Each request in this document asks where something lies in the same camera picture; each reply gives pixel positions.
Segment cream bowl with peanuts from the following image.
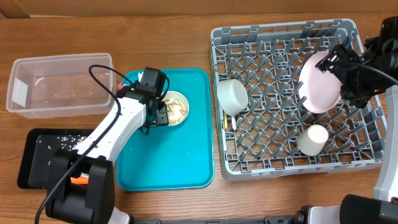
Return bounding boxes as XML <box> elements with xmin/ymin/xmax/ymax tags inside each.
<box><xmin>162</xmin><ymin>91</ymin><xmax>190</xmax><ymax>126</ymax></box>

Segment pink round plate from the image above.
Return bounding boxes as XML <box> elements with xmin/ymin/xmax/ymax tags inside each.
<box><xmin>298</xmin><ymin>52</ymin><xmax>342</xmax><ymax>114</ymax></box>

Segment yellow plastic spoon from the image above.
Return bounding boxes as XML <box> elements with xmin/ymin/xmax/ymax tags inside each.
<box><xmin>223</xmin><ymin>111</ymin><xmax>228</xmax><ymax>129</ymax></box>

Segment grey bowl with rice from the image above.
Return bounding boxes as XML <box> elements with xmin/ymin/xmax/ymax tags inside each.
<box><xmin>216</xmin><ymin>79</ymin><xmax>249</xmax><ymax>116</ymax></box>

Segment white paper cup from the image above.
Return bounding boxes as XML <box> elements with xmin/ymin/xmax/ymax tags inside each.
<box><xmin>297</xmin><ymin>124</ymin><xmax>328</xmax><ymax>156</ymax></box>

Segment orange carrot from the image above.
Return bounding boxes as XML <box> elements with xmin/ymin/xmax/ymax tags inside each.
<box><xmin>70</xmin><ymin>177</ymin><xmax>88</xmax><ymax>185</ymax></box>

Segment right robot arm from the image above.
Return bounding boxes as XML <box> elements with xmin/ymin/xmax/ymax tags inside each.
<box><xmin>316</xmin><ymin>16</ymin><xmax>397</xmax><ymax>223</ymax></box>

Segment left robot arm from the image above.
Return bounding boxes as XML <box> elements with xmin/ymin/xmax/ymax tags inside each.
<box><xmin>35</xmin><ymin>67</ymin><xmax>170</xmax><ymax>223</ymax></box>

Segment grey dishwasher rack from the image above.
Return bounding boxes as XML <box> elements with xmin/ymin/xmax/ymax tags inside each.
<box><xmin>210</xmin><ymin>19</ymin><xmax>387</xmax><ymax>181</ymax></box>

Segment crumpled white napkin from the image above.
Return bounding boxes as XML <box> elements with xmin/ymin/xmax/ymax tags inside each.
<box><xmin>137</xmin><ymin>72</ymin><xmax>144</xmax><ymax>82</ymax></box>

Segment teal plastic tray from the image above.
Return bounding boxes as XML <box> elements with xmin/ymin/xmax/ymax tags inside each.
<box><xmin>116</xmin><ymin>68</ymin><xmax>215</xmax><ymax>192</ymax></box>

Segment spilled rice and peanuts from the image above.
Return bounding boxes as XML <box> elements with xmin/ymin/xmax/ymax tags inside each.
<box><xmin>42</xmin><ymin>135</ymin><xmax>86</xmax><ymax>154</ymax></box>

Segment clear plastic bin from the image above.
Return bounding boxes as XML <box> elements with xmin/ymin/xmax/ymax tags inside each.
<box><xmin>6</xmin><ymin>53</ymin><xmax>116</xmax><ymax>119</ymax></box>

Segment black plastic tray bin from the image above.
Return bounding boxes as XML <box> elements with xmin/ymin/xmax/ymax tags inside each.
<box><xmin>17</xmin><ymin>128</ymin><xmax>93</xmax><ymax>189</ymax></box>

